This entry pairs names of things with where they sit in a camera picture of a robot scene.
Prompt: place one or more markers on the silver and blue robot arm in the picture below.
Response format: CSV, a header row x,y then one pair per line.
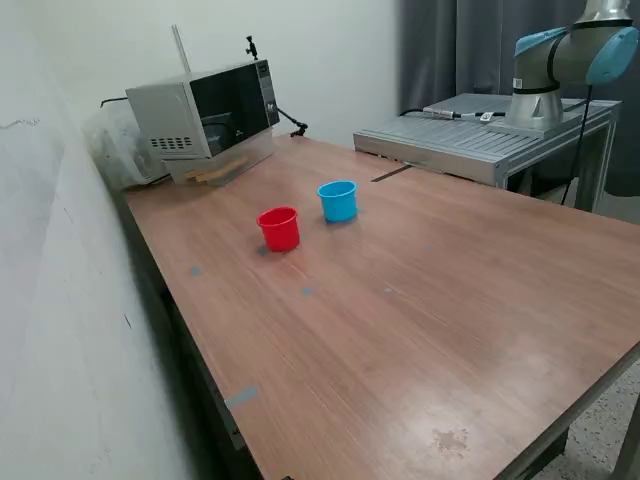
x,y
535,75

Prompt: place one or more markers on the blue plastic cup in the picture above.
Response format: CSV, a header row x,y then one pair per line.
x,y
339,205

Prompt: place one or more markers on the red plastic cup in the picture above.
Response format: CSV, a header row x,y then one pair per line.
x,y
278,230

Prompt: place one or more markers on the black tape strip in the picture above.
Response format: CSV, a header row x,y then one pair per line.
x,y
390,174

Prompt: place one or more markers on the clear plastic microwave stand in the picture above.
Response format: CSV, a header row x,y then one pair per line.
x,y
255,150

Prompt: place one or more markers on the light wooden stick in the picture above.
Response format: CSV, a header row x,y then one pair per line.
x,y
222,169

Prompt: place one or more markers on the aluminium robot mounting platform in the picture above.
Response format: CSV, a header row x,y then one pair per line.
x,y
450,140

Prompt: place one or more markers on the long grey tape strip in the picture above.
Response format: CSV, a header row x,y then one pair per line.
x,y
241,397

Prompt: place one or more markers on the silver microwave with black door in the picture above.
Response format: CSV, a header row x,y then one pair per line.
x,y
170,115

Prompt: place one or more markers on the crumpled clear plastic bag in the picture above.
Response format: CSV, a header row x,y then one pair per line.
x,y
117,150

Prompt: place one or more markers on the dark grey curtain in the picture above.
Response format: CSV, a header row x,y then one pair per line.
x,y
450,50

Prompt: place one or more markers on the thin metal rod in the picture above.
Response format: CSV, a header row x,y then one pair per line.
x,y
181,47

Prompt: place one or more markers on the dark metal table frame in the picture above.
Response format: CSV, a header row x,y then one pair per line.
x,y
197,360

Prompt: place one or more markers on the black camera mount head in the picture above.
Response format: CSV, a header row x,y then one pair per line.
x,y
250,49

